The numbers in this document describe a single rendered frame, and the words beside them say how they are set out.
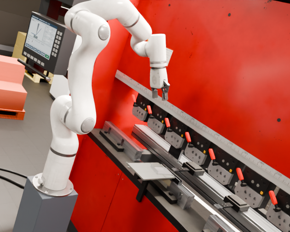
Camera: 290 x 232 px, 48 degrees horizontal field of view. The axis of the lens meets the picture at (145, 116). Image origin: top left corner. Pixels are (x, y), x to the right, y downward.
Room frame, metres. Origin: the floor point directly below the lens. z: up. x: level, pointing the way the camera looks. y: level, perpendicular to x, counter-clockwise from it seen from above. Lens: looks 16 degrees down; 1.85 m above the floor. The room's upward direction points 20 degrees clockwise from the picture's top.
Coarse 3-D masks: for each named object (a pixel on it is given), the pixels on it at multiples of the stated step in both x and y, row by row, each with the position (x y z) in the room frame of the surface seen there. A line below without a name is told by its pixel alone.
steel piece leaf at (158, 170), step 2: (152, 166) 1.90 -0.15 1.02; (152, 168) 1.90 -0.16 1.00; (154, 168) 1.88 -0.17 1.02; (156, 168) 1.92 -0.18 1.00; (158, 168) 1.94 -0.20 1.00; (160, 168) 1.95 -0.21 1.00; (162, 168) 1.96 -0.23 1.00; (154, 170) 1.88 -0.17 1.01; (156, 170) 1.87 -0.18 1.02; (158, 170) 1.91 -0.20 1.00; (160, 170) 1.92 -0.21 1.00; (162, 170) 1.93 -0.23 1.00; (164, 170) 1.94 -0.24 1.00; (156, 172) 1.86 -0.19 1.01; (158, 172) 1.88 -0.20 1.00; (160, 172) 1.89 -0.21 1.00; (162, 172) 1.90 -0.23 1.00; (164, 172) 1.91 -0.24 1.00; (166, 172) 1.92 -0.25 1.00; (168, 174) 1.91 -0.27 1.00
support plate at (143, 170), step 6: (150, 162) 1.99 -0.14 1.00; (156, 162) 2.02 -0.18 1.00; (132, 168) 1.81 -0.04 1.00; (138, 168) 1.84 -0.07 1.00; (144, 168) 1.87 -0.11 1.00; (150, 168) 1.90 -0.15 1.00; (138, 174) 1.77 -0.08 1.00; (144, 174) 1.79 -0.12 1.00; (150, 174) 1.81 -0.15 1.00; (156, 174) 1.84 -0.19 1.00
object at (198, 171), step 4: (184, 164) 2.13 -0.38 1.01; (188, 164) 2.12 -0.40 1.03; (192, 164) 2.13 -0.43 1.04; (196, 164) 2.15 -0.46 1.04; (172, 168) 2.01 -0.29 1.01; (176, 168) 2.03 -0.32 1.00; (180, 168) 2.06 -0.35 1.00; (184, 168) 2.08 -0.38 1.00; (188, 168) 2.10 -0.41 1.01; (192, 168) 2.09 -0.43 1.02; (196, 168) 2.08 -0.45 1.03; (200, 168) 2.11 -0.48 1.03; (192, 172) 2.07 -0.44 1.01; (196, 172) 2.07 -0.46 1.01; (200, 172) 2.10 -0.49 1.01
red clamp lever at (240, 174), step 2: (236, 168) 1.57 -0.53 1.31; (238, 168) 1.57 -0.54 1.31; (236, 170) 1.57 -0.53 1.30; (238, 170) 1.56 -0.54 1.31; (240, 170) 1.57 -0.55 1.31; (238, 172) 1.56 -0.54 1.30; (240, 172) 1.56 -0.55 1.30; (238, 174) 1.55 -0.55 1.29; (240, 174) 1.55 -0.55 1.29; (242, 174) 1.56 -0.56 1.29; (238, 176) 1.55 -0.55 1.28; (240, 176) 1.54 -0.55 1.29; (242, 176) 1.55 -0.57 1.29; (240, 178) 1.54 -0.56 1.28; (242, 178) 1.54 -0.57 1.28; (242, 180) 1.54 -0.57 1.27; (242, 182) 1.53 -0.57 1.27; (240, 184) 1.53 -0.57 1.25; (242, 184) 1.52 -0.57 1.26; (244, 184) 1.52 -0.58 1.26; (246, 184) 1.53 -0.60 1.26; (242, 186) 1.52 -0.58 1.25; (244, 186) 1.53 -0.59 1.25
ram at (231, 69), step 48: (144, 0) 2.54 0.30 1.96; (192, 0) 2.18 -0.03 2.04; (240, 0) 1.91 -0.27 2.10; (192, 48) 2.07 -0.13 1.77; (240, 48) 1.82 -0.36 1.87; (288, 48) 1.63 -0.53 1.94; (144, 96) 2.27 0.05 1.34; (192, 96) 1.96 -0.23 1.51; (240, 96) 1.73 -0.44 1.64; (288, 96) 1.56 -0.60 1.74; (240, 144) 1.64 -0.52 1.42; (288, 144) 1.48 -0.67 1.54; (288, 192) 1.41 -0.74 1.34
